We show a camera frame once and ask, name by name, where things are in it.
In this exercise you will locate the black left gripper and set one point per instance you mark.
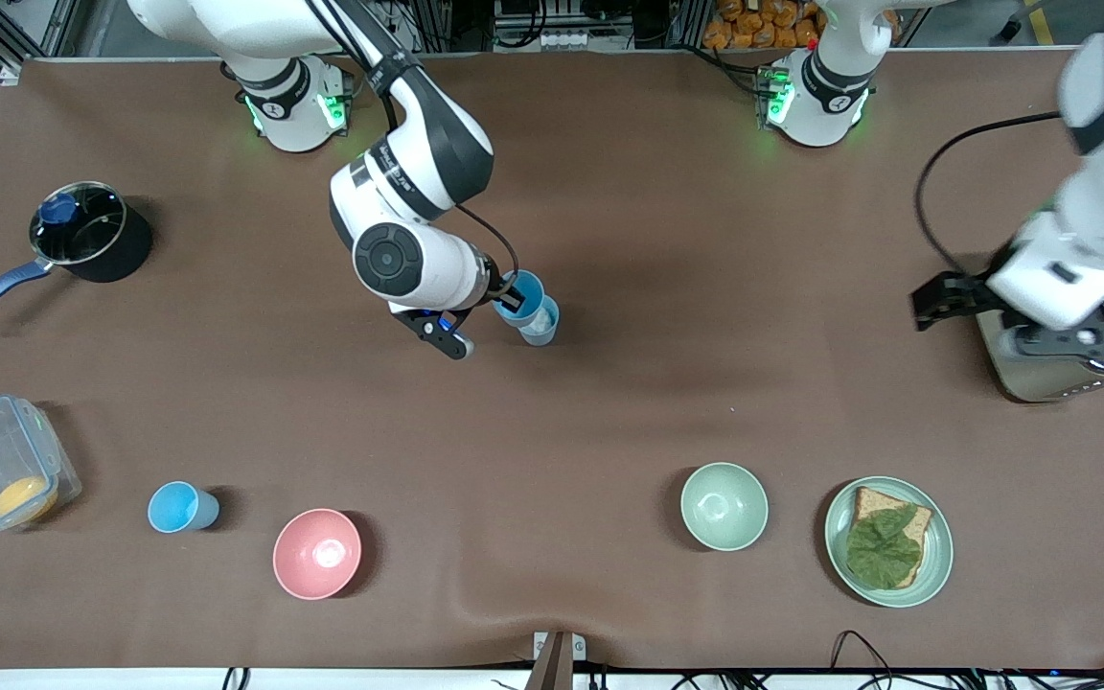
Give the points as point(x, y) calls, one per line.
point(966, 294)

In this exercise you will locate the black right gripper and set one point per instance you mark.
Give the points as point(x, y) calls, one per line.
point(498, 287)

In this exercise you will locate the blue plastic cup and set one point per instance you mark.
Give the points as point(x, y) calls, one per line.
point(533, 287)
point(173, 506)

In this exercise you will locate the blue cup with white content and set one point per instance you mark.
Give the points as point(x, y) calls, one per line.
point(547, 337)

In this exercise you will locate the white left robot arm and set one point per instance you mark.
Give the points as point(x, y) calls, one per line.
point(1098, 220)

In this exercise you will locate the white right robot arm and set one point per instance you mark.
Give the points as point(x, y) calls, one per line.
point(418, 153)

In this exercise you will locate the white crumpled lump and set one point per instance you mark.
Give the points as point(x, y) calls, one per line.
point(540, 329)

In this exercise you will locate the beige metal toaster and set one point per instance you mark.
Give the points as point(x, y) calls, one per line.
point(1026, 381)

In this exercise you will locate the brown table cover sheet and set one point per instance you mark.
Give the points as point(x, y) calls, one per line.
point(609, 431)

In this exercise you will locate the brown bread slice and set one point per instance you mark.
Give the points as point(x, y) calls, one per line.
point(914, 522)

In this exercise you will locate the green lettuce leaf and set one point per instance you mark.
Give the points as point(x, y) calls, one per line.
point(883, 546)

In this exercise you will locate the light green plate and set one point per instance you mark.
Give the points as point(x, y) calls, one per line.
point(937, 556)

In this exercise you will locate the small white power strip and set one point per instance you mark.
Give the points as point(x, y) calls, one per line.
point(569, 40)

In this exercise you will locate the light green bowl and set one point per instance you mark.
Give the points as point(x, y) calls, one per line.
point(724, 506)

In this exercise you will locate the pink bowl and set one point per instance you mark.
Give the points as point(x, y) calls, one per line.
point(317, 554)

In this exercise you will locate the orange packaged snacks pile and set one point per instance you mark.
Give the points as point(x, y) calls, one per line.
point(763, 24)

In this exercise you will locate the glass lid blue knob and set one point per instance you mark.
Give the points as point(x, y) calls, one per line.
point(82, 230)

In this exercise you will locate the orange round food piece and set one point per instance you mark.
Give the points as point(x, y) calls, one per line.
point(23, 496)

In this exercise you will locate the aluminium camera mount post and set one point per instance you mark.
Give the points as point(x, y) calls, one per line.
point(557, 661)

